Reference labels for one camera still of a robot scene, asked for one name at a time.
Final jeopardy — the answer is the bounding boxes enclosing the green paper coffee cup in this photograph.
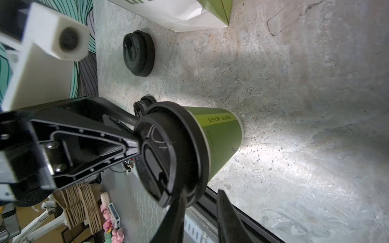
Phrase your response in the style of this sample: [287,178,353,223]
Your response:
[185,106,244,180]

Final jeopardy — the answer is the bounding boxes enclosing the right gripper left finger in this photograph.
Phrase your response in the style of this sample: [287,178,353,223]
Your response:
[150,188,188,243]

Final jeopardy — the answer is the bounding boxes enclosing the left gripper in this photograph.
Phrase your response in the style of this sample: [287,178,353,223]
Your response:
[1,102,140,207]

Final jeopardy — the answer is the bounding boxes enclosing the white paper takeout bag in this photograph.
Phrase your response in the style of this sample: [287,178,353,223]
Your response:
[112,0,233,32]

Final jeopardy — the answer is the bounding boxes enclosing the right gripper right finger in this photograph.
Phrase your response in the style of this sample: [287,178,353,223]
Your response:
[216,189,253,243]

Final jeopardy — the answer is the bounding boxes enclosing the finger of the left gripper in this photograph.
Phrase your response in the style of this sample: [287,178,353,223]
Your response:
[71,96,137,126]

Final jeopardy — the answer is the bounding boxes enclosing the white slotted cable duct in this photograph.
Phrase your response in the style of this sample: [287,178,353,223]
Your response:
[184,215,214,243]

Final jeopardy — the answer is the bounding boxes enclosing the black cup lid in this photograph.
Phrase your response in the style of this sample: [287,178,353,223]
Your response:
[134,96,211,208]
[123,30,155,77]

